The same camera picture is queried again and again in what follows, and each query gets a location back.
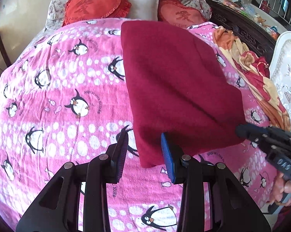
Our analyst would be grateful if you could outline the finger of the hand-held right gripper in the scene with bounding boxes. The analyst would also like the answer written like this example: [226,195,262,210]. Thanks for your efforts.
[235,123,269,141]

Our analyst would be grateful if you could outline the white ornate chair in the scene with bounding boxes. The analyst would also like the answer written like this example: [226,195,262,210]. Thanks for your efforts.
[268,31,291,133]

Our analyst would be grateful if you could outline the small red heart pillow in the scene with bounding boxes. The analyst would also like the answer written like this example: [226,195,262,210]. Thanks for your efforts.
[157,0,208,29]

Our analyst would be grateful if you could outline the person's right hand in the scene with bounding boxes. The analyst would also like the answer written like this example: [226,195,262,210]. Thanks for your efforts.
[269,171,291,207]

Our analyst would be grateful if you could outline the dark carved wooden headboard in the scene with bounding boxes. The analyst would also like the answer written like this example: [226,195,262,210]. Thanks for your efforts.
[203,0,279,64]

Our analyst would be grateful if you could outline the large red heart pillow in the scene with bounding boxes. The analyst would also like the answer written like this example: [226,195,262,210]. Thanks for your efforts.
[62,0,132,27]

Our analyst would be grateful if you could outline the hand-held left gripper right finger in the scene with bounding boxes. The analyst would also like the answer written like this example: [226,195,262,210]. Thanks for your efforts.
[161,132,272,232]

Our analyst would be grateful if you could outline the pink penguin print blanket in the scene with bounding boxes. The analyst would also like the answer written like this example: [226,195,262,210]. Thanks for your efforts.
[0,18,281,232]

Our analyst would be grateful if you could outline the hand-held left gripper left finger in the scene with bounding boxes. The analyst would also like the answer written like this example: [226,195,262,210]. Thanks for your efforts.
[16,130,129,232]

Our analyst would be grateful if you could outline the white pillow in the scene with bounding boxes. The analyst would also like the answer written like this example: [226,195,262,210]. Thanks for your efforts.
[120,0,160,21]

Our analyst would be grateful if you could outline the orange floral quilt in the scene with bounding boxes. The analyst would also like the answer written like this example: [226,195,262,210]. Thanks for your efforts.
[213,25,291,133]

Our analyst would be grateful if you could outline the dark wooden desk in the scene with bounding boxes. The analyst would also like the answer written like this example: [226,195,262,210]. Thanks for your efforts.
[0,28,12,68]

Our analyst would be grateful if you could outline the dark red fleece garment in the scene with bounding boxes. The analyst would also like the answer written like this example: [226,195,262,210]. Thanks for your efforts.
[121,20,247,169]

